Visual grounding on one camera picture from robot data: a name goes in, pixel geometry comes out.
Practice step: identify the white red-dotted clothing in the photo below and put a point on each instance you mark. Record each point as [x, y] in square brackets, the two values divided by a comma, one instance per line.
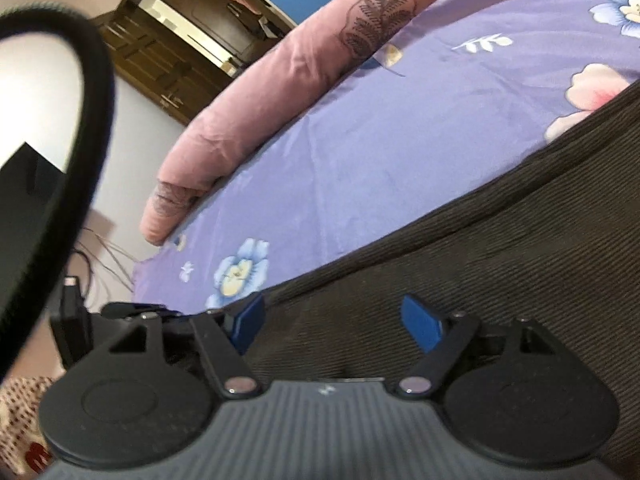
[22, 420]

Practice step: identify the dark brown pants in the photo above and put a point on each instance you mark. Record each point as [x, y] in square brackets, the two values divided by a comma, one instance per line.
[500, 260]

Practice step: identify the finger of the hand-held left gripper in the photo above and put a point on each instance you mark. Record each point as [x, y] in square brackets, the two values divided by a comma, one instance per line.
[130, 308]

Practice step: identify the brown wooden wardrobe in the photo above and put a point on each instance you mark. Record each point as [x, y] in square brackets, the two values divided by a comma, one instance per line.
[165, 55]

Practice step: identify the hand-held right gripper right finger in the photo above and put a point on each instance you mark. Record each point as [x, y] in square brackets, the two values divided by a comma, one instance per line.
[422, 325]

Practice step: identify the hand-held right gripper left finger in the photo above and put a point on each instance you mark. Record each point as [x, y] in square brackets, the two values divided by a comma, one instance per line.
[250, 321]

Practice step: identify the pink quilt with leaf print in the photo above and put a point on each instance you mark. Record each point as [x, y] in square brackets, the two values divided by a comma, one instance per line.
[280, 100]

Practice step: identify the bed with purple floral sheet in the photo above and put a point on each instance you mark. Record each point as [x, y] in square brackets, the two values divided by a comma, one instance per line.
[380, 150]

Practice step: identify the black wall-mounted television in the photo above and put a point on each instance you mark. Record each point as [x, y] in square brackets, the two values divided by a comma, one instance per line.
[30, 220]

